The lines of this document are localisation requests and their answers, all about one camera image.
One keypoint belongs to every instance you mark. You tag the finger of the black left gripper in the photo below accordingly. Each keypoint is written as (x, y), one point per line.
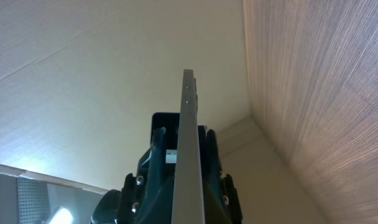
(220, 196)
(155, 194)

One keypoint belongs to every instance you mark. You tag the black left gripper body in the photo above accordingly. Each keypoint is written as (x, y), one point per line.
(120, 206)

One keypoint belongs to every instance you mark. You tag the smartphone with teal screen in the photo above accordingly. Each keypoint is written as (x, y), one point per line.
(188, 205)

